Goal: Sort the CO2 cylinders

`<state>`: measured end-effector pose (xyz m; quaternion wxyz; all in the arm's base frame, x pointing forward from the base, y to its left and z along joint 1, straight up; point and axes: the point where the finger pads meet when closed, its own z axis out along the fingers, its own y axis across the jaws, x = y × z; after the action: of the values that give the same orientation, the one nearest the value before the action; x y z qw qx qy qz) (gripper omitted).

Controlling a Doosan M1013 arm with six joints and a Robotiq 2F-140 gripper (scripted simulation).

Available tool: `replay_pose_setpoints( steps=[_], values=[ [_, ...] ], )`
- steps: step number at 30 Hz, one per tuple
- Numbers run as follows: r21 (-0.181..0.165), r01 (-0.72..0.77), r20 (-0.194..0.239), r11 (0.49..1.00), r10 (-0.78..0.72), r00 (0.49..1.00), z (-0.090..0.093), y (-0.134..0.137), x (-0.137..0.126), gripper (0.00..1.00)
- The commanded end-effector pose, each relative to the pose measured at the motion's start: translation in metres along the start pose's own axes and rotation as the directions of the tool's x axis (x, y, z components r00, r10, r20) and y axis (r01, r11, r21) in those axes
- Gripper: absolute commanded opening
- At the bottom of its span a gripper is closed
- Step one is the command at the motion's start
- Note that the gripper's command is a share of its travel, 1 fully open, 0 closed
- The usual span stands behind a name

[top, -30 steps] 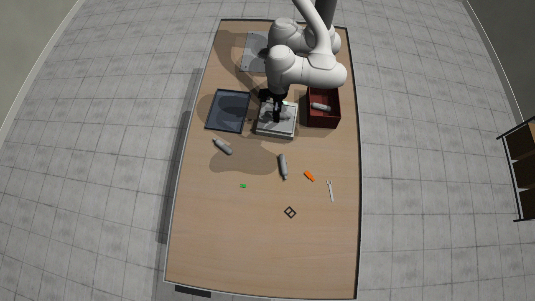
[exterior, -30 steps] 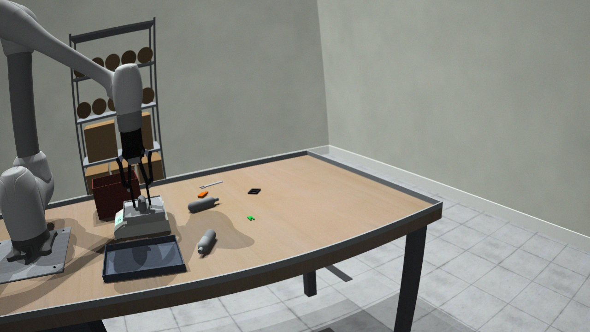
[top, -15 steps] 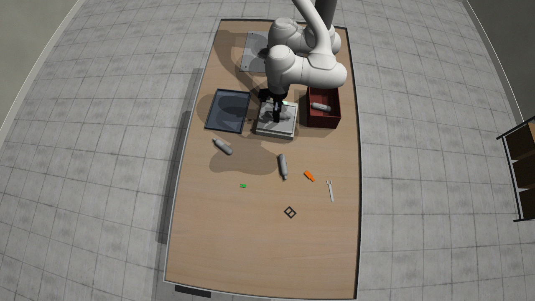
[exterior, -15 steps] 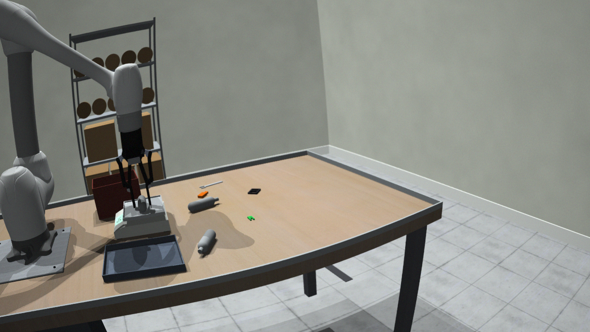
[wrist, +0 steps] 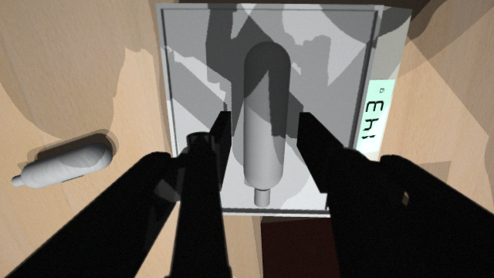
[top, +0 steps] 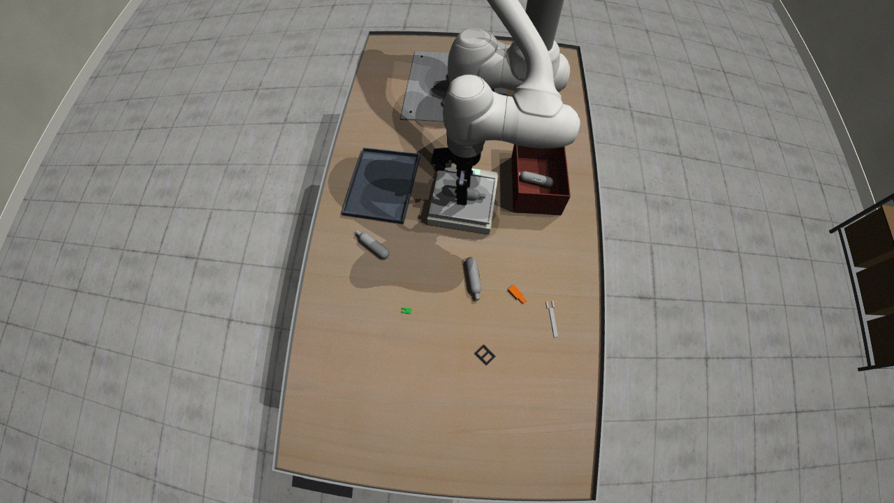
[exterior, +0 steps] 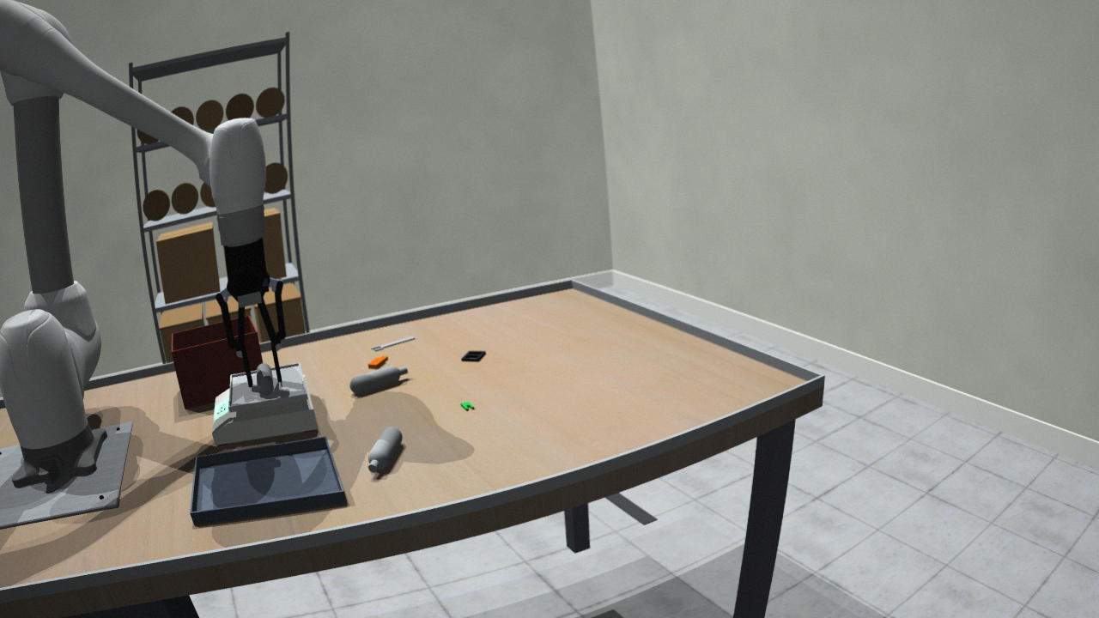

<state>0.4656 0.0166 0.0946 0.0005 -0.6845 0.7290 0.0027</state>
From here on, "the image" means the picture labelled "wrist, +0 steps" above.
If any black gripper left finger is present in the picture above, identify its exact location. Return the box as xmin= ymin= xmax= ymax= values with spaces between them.
xmin=5 ymin=111 xmax=233 ymax=278

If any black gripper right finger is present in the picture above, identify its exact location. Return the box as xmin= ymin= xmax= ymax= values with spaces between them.
xmin=296 ymin=112 xmax=494 ymax=278

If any dark red open box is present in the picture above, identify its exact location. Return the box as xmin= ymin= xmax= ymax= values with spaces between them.
xmin=260 ymin=218 xmax=340 ymax=278

